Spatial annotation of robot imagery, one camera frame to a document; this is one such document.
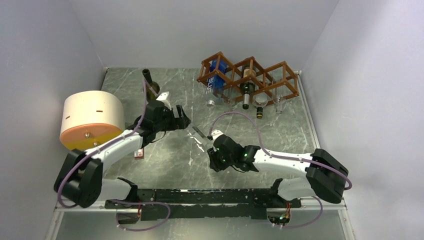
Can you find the cream and orange cylinder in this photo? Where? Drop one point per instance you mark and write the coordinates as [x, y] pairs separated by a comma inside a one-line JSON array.
[[91, 118]]

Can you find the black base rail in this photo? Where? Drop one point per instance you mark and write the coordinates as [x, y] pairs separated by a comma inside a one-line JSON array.
[[205, 203]]

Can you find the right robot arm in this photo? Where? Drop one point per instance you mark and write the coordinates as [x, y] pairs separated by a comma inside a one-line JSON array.
[[316, 174]]

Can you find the small red box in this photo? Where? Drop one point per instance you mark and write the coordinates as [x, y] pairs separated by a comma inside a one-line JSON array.
[[139, 154]]

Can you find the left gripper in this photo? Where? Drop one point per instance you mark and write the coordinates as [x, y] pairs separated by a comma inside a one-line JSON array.
[[179, 123]]

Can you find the clear round glass bottle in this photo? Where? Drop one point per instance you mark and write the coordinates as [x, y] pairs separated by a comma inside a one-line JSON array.
[[228, 97]]

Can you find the blue square bottle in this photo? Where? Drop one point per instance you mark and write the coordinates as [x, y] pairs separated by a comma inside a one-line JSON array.
[[215, 86]]

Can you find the clear square gold-label bottle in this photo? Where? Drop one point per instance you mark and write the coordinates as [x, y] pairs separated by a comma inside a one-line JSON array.
[[260, 101]]

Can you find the dark green open wine bottle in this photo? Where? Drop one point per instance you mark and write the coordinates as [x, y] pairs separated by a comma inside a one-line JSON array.
[[153, 88]]

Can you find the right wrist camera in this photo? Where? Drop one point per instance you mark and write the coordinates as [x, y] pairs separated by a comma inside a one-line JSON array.
[[214, 135]]

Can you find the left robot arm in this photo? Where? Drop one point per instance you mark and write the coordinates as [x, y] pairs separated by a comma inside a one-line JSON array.
[[81, 177]]

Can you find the brown wooden wine rack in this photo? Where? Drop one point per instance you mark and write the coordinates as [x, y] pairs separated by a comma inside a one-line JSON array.
[[263, 78]]

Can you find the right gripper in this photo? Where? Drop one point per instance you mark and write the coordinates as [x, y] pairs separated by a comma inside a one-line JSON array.
[[215, 163]]

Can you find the dark green labelled wine bottle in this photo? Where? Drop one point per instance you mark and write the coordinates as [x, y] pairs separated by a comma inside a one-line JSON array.
[[247, 87]]

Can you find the clear bottle silver cap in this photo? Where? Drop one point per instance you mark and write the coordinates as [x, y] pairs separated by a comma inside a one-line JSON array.
[[278, 96]]

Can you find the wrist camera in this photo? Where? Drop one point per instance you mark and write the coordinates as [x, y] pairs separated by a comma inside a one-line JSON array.
[[214, 135], [164, 98]]

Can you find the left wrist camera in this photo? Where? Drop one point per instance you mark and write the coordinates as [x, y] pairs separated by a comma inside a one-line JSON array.
[[164, 98]]

